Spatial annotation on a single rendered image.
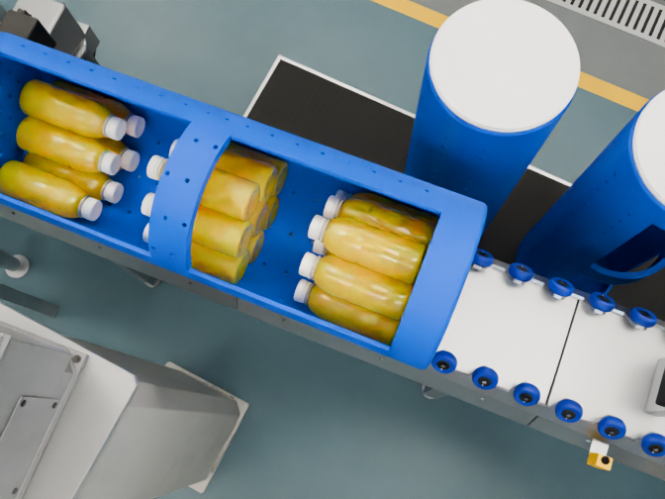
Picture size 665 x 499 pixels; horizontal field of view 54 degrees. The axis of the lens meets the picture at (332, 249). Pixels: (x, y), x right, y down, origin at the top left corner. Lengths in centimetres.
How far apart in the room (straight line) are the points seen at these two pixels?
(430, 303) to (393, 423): 123
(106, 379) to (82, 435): 8
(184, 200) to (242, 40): 162
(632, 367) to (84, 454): 93
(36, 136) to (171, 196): 36
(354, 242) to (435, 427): 123
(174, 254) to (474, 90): 62
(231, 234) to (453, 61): 53
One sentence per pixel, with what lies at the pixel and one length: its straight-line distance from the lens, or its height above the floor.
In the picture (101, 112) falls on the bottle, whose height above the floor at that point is 112.
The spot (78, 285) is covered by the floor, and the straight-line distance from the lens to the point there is 237.
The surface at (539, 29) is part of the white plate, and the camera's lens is 136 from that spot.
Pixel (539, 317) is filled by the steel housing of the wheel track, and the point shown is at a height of 93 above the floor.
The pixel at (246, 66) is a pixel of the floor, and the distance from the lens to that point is 251.
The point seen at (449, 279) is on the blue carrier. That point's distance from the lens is 93.
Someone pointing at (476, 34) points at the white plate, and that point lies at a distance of 133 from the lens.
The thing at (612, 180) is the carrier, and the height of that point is 93.
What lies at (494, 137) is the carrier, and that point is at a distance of 126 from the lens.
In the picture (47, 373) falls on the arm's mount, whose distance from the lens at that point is 99.
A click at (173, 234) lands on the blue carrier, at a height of 119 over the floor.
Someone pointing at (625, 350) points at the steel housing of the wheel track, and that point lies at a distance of 131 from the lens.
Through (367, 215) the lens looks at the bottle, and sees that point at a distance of 106.
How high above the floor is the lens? 213
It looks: 75 degrees down
